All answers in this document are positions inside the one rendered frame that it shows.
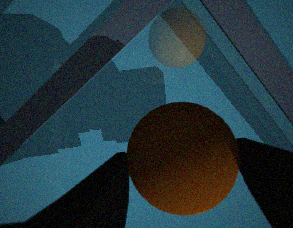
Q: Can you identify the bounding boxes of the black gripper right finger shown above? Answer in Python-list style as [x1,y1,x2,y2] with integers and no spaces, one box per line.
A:
[236,138,293,228]

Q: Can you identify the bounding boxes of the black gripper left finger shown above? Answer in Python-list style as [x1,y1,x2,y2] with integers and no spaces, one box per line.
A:
[0,152,129,228]

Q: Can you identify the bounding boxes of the brown ball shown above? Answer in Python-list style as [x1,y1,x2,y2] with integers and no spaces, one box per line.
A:
[126,102,240,216]

